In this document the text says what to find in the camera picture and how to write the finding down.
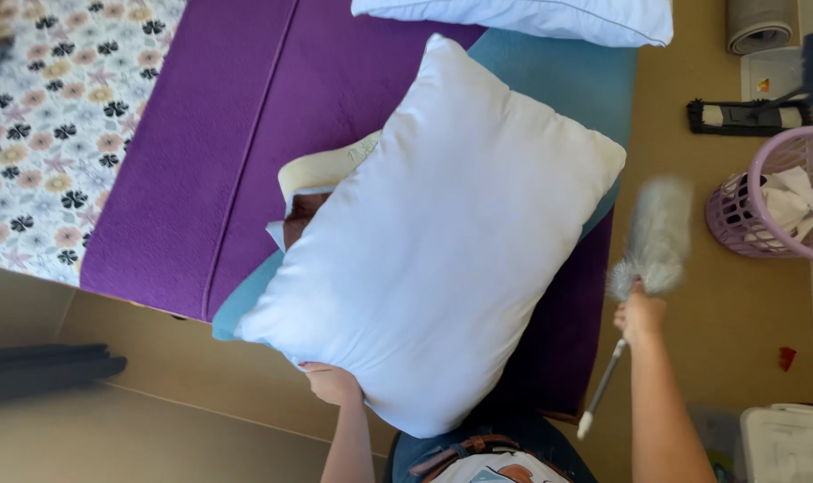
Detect rolled grey mat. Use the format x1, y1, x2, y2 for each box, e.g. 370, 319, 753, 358
726, 0, 800, 56

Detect cream and brown cushion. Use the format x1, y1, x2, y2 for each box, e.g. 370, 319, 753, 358
266, 129, 383, 253

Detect white plastic storage box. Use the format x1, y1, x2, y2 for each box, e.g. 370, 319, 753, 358
739, 403, 813, 483

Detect person's jeans with brown belt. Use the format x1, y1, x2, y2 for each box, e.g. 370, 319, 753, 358
384, 396, 598, 483

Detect purple plastic laundry basket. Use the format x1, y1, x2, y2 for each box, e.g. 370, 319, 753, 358
705, 125, 813, 265

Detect white dustpan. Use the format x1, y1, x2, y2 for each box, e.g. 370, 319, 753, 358
741, 46, 813, 103

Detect flat mop with black fringe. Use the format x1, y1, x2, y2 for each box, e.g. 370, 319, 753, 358
686, 30, 813, 138

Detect floral patterned bedsheet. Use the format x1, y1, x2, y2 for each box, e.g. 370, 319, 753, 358
0, 0, 188, 288

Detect person's white printed shirt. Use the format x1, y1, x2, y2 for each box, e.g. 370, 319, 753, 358
428, 451, 572, 483

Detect white pillow with grey piping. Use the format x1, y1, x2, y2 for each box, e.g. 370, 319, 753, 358
350, 0, 674, 48

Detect dark grey fabric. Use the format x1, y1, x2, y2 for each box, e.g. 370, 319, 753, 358
0, 343, 128, 406

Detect purple blanket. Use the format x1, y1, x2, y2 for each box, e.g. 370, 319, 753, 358
80, 0, 614, 417

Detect white cloth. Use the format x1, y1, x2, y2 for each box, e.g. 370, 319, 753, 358
743, 165, 813, 252

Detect person's right hand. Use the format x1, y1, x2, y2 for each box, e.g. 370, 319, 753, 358
612, 280, 668, 348

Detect grey fluffy duster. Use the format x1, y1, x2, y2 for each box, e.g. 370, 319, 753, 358
576, 176, 694, 441

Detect person's left hand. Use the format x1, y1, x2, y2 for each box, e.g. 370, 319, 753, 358
298, 361, 365, 407

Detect large white pillow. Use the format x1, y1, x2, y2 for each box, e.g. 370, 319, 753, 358
235, 34, 627, 440

